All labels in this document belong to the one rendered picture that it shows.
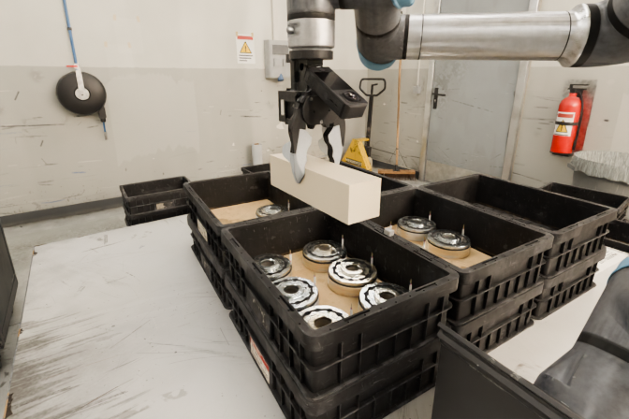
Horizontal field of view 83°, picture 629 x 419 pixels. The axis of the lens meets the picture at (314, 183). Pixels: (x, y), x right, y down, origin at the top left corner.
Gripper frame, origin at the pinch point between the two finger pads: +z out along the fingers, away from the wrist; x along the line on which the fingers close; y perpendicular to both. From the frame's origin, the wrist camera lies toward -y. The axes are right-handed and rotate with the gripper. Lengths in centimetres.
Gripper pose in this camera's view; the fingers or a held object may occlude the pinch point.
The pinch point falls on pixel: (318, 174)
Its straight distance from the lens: 60.8
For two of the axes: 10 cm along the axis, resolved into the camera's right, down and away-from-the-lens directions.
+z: 0.0, 9.6, 2.9
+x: -8.3, 1.6, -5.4
